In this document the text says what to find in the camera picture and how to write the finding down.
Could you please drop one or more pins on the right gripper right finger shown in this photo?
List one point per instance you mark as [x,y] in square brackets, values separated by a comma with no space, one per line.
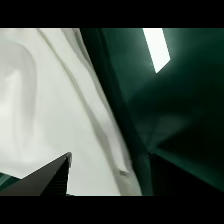
[170,181]

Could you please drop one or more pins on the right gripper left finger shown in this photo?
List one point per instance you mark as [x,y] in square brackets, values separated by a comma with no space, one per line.
[50,180]

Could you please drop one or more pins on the white garment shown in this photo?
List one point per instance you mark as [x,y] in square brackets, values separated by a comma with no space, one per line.
[53,100]

